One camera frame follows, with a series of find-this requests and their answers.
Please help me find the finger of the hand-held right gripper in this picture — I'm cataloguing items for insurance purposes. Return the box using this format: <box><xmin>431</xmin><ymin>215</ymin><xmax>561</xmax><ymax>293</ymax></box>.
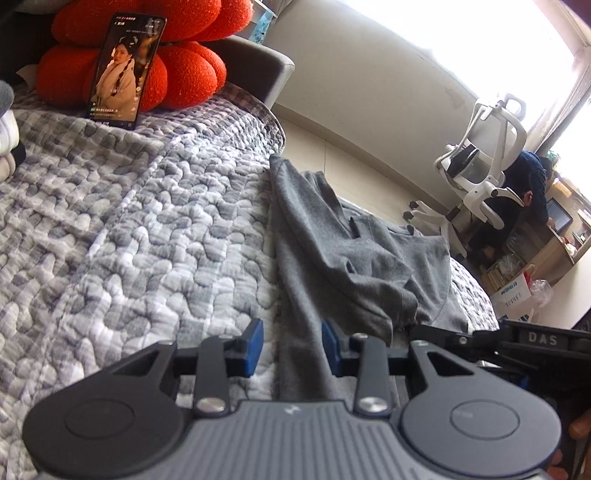
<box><xmin>411</xmin><ymin>323</ymin><xmax>509</xmax><ymax>355</ymax></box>

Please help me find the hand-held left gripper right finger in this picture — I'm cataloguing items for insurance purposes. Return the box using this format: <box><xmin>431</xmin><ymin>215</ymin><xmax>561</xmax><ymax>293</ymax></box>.
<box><xmin>321</xmin><ymin>318</ymin><xmax>504</xmax><ymax>420</ymax></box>

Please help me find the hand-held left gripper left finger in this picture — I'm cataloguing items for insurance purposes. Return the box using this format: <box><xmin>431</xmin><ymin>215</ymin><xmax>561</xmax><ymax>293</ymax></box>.
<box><xmin>81</xmin><ymin>318</ymin><xmax>265</xmax><ymax>420</ymax></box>

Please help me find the grey t-shirt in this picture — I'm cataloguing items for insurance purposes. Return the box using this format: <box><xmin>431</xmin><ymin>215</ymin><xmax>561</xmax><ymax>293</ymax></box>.
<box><xmin>269</xmin><ymin>154</ymin><xmax>472</xmax><ymax>402</ymax></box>

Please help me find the person's right hand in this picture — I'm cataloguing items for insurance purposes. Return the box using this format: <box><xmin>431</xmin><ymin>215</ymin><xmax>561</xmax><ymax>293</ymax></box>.
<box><xmin>547</xmin><ymin>408</ymin><xmax>591</xmax><ymax>480</ymax></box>

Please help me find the clear plastic bag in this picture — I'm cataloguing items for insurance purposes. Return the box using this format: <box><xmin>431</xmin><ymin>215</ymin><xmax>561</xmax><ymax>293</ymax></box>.
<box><xmin>529</xmin><ymin>277</ymin><xmax>555</xmax><ymax>308</ymax></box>

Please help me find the white printed carton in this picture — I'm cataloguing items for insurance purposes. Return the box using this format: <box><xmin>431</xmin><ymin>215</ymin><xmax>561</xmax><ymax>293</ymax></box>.
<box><xmin>489</xmin><ymin>272</ymin><xmax>539</xmax><ymax>324</ymax></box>

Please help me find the stack of bundled books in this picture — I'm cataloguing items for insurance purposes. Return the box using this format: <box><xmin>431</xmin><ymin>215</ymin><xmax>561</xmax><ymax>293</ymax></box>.
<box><xmin>480</xmin><ymin>256</ymin><xmax>525</xmax><ymax>289</ymax></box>

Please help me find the light wooden desk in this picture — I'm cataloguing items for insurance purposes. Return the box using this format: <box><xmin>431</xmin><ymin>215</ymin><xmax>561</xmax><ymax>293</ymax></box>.
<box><xmin>522</xmin><ymin>178</ymin><xmax>591</xmax><ymax>282</ymax></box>

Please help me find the open laptop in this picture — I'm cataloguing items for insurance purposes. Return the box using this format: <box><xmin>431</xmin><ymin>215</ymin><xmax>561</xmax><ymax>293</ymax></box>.
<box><xmin>547</xmin><ymin>198</ymin><xmax>573</xmax><ymax>234</ymax></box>

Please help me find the grey quilted blanket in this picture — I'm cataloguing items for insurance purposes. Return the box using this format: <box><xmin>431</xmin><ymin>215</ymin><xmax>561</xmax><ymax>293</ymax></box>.
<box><xmin>0</xmin><ymin>80</ymin><xmax>502</xmax><ymax>480</ymax></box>

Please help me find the white office chair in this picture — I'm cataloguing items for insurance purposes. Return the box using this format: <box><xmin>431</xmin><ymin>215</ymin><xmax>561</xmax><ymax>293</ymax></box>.
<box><xmin>402</xmin><ymin>92</ymin><xmax>529</xmax><ymax>259</ymax></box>

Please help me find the grey sofa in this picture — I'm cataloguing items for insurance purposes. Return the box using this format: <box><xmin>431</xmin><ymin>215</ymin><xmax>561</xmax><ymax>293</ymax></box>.
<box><xmin>203</xmin><ymin>34</ymin><xmax>296</xmax><ymax>107</ymax></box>

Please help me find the orange-red plush cushion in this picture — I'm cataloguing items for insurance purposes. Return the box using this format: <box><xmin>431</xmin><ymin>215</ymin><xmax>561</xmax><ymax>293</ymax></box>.
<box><xmin>37</xmin><ymin>0</ymin><xmax>254</xmax><ymax>112</ymax></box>

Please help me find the black smartphone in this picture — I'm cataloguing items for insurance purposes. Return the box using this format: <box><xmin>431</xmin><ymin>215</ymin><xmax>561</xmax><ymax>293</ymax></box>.
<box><xmin>85</xmin><ymin>13</ymin><xmax>168</xmax><ymax>129</ymax></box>

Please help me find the blue patterned bag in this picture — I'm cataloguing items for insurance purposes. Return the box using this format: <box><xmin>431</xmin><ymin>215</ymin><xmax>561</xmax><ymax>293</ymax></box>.
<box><xmin>252</xmin><ymin>9</ymin><xmax>273</xmax><ymax>44</ymax></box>

